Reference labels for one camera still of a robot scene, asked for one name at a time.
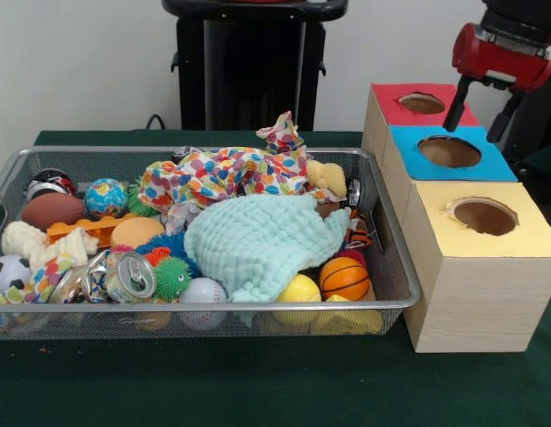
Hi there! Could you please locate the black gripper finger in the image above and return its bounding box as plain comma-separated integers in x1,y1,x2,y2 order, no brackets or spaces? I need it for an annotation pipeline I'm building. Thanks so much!
486,90,523,144
442,75,473,133

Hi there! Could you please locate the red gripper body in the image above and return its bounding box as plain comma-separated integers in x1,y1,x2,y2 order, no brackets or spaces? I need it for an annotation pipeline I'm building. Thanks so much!
451,22,551,93

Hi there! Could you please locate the colourful polka dot cloth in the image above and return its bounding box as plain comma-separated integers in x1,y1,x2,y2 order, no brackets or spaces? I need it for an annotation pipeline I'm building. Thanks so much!
137,146,312,223

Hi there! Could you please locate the mint green cloth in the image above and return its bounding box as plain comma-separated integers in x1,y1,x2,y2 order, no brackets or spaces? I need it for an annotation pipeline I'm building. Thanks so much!
183,194,352,302

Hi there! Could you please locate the wooden box with three holes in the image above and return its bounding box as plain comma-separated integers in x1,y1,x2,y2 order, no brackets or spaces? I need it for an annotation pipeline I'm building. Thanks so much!
362,83,551,354

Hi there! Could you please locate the silver mesh bin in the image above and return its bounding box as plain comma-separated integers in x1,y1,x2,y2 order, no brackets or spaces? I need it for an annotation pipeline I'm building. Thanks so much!
0,145,423,340

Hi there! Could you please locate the black chair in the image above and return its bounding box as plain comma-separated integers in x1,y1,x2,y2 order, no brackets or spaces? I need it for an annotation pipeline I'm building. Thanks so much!
501,44,551,204

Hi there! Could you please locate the dark green tablecloth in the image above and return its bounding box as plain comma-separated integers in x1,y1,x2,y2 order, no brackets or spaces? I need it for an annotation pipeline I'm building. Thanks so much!
517,141,551,181
0,129,551,427

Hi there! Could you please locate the orange basketball toy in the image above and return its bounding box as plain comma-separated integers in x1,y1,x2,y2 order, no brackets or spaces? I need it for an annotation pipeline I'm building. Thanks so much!
319,256,371,301

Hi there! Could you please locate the peach foam disc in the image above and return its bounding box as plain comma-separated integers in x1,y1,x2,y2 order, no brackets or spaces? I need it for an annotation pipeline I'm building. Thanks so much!
110,217,167,250

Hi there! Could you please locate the globe print ball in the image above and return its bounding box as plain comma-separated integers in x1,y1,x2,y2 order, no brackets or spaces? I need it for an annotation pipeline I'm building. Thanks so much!
83,178,129,220

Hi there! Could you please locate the crushed silver can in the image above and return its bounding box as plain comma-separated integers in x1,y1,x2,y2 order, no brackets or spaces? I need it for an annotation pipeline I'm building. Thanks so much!
83,249,158,303

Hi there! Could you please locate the orange toy brick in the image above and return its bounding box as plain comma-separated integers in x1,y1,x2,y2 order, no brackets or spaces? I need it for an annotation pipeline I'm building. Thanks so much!
46,213,141,246

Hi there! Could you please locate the brown football toy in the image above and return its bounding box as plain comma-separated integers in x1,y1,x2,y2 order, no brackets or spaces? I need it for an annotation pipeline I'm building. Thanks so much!
20,193,85,231

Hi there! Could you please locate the small soccer ball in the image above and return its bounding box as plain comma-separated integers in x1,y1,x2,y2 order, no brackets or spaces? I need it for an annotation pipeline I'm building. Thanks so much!
0,254,34,294

